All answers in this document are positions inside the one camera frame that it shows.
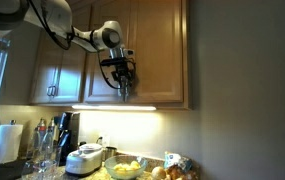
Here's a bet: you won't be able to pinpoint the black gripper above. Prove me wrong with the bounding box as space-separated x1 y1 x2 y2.
111 62 136 94

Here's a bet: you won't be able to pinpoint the narrow wooden cabinet door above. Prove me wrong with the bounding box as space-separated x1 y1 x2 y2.
83 0 132 104

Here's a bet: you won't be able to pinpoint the wide wooden cabinet door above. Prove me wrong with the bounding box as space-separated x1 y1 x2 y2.
127 0 185 104

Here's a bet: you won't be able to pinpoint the under-cabinet strip light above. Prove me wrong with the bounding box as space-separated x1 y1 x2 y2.
71 104 157 112

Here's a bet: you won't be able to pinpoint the pale wooden cabinet door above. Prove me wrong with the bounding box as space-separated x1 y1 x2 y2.
29 29 64 105
53 43 87 104

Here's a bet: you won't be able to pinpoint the steel canister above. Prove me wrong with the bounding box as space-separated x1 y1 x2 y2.
103 146 118 161

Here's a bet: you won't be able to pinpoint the black coffee maker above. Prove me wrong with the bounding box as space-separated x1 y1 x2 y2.
56 111 82 166

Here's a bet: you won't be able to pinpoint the clear glass bowl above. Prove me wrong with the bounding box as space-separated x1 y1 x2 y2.
104 155 149 180

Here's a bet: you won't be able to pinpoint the yellow food pieces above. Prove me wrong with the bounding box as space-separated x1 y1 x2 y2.
113 160 142 173

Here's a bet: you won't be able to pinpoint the dark capped bottle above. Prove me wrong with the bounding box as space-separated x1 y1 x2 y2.
47 117 57 135

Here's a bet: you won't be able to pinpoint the white rice cooker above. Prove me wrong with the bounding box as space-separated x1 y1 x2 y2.
64 143 104 178

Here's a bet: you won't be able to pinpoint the plastic bread bag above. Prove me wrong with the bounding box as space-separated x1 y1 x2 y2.
163 151 193 172

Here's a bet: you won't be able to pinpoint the red capped bottle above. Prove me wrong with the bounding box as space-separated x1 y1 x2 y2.
36 117 47 141

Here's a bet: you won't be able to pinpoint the round yellow onion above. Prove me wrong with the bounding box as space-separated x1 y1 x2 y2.
151 166 168 180

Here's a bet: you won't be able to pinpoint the clear plastic bottle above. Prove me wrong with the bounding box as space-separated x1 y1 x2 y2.
30 127 43 159
41 127 55 160

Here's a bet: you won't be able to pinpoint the brown baked goods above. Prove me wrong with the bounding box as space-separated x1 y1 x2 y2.
166 164 200 180

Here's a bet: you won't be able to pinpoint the clear drinking glass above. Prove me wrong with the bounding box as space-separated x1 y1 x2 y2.
21 161 36 180
32 159 58 180

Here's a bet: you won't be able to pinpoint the white paper towel roll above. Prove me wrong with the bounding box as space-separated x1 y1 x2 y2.
0 119 24 165

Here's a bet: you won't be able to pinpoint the dark counter mat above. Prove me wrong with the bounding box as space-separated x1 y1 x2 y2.
0 157 29 180

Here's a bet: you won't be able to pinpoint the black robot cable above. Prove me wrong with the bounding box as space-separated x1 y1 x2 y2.
27 0 137 91

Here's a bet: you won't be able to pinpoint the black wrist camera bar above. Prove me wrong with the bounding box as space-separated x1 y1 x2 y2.
100 57 131 67

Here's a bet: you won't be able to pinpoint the white wall outlet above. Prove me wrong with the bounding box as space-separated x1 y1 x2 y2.
97 134 112 148

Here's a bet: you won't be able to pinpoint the wooden wall cabinet frame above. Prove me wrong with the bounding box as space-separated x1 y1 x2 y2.
28 0 192 111

